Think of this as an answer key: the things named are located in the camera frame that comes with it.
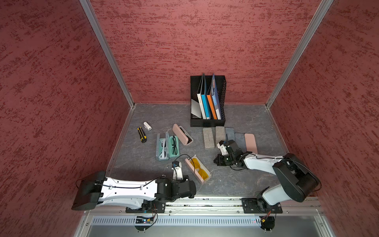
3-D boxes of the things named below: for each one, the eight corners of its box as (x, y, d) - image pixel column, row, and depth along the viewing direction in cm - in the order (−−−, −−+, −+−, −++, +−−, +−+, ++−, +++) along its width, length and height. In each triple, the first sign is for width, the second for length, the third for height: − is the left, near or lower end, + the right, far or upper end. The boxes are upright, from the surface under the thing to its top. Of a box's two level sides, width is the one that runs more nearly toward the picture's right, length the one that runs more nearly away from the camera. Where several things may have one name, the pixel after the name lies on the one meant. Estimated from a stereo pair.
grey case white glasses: (158, 161, 91) (155, 156, 85) (158, 138, 101) (156, 133, 96) (170, 159, 92) (168, 154, 86) (169, 137, 102) (167, 131, 96)
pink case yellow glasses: (200, 185, 82) (201, 181, 77) (184, 164, 90) (184, 159, 85) (211, 176, 86) (213, 171, 80) (195, 156, 94) (195, 150, 88)
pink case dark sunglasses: (185, 147, 97) (185, 141, 92) (172, 131, 106) (171, 125, 100) (191, 142, 99) (191, 137, 94) (178, 127, 108) (178, 121, 102)
